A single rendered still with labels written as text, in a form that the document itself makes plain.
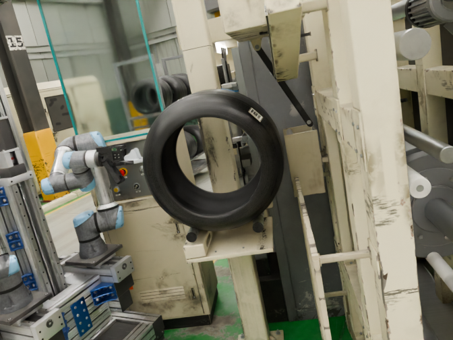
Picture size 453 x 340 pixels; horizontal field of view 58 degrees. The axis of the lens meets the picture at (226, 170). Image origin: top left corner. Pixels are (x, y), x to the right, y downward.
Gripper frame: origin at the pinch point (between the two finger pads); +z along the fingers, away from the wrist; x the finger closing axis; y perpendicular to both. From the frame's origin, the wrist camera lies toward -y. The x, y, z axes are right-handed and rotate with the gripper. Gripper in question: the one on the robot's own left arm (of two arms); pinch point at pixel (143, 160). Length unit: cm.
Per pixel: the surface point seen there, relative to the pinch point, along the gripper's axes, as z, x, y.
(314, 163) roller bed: 73, 20, -10
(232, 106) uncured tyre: 40.5, -10.6, 21.3
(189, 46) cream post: 19, 26, 46
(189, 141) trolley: -69, 412, -61
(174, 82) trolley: -82, 411, 24
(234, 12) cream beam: 46, -36, 51
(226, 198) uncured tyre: 31.9, 16.2, -23.6
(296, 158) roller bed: 65, 20, -7
